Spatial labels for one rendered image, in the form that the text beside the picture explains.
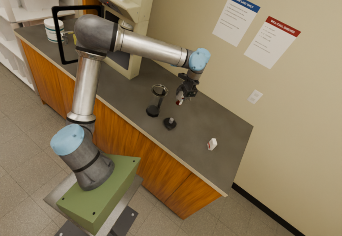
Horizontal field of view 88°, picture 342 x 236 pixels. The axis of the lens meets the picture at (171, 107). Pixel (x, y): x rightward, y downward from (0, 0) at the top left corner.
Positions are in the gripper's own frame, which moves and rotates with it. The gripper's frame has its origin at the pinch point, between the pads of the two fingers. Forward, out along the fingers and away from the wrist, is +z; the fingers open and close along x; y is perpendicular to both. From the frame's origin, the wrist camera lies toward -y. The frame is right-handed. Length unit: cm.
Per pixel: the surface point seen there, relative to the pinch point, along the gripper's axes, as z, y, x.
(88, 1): -22, -71, -47
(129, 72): 17, -46, -22
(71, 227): 114, 31, -75
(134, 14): -30, -43, -23
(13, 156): 115, -44, -122
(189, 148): 23.4, 24.0, 4.5
